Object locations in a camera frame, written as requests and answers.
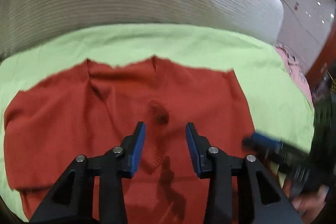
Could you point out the person's right hand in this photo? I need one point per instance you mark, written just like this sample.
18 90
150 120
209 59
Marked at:
310 205

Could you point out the pink floral bedding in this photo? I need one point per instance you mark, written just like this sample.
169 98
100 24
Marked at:
294 71

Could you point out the red knit sweater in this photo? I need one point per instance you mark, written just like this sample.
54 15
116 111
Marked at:
91 107

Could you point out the light green bed sheet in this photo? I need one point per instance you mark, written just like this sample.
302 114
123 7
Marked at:
278 106

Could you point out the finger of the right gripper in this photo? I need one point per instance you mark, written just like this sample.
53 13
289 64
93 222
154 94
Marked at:
286 156

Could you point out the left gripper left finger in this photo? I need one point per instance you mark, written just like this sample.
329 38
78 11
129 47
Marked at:
90 189

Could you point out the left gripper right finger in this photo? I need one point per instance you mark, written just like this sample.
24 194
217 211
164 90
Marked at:
260 197

